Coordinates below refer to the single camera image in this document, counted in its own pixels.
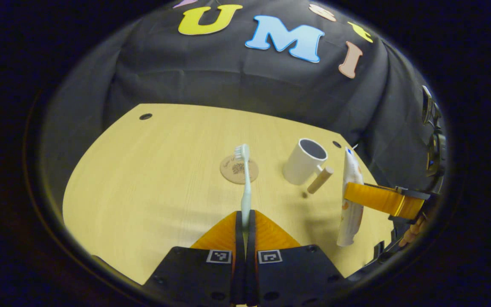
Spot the round cork coaster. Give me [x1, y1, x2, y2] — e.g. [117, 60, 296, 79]
[220, 154, 259, 185]

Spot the black backdrop cloth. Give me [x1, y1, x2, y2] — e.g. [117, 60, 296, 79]
[41, 0, 446, 214]

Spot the white toothpaste tube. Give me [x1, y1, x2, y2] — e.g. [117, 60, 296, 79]
[337, 147, 364, 247]

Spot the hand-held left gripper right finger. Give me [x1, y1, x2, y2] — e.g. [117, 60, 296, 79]
[245, 210, 344, 307]

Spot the white cup with wooden handle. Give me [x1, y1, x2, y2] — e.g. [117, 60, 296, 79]
[283, 138, 334, 194]

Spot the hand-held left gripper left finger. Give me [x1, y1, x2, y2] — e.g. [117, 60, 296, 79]
[143, 210, 246, 307]

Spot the white toothbrush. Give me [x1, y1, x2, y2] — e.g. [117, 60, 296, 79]
[234, 144, 253, 219]

